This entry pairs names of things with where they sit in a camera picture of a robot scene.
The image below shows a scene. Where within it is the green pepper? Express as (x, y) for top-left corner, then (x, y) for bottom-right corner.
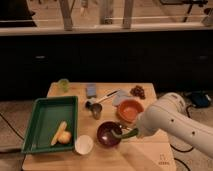
(111, 128), (139, 139)

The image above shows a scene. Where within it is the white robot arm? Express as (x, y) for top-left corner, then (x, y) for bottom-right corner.
(136, 93), (213, 158)

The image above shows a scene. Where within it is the metal measuring cup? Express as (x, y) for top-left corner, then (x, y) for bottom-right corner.
(85, 101), (102, 120)

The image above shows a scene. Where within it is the green small cup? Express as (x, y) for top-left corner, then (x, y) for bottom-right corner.
(58, 78), (69, 92)

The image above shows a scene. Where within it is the white paper cup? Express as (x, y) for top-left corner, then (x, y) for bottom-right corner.
(75, 135), (94, 155)

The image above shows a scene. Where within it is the silver knife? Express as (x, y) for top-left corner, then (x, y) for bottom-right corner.
(95, 90), (118, 103)

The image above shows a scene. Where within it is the blue sponge block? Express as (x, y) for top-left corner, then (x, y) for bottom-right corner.
(86, 84), (97, 98)

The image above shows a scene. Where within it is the grey blue cloth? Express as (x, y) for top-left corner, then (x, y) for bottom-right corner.
(112, 90), (132, 106)

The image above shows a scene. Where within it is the brown grape bunch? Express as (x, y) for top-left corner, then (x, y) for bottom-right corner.
(130, 85), (145, 99)

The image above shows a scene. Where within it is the orange bowl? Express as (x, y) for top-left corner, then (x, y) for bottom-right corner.
(117, 100), (144, 123)

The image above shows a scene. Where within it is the metal spoon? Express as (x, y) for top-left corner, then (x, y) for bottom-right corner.
(117, 123), (133, 131)

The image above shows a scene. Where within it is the dark purple bowl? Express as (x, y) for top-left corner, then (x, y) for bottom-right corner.
(96, 121), (122, 148)

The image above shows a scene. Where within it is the green plastic tray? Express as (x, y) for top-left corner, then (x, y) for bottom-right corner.
(21, 96), (78, 154)

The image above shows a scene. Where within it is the orange fruit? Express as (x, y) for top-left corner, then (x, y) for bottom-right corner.
(58, 131), (71, 144)

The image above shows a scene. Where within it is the dark blue floor object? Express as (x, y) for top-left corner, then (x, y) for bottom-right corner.
(185, 91), (211, 108)

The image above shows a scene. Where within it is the black cable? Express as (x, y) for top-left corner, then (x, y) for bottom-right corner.
(170, 143), (196, 154)

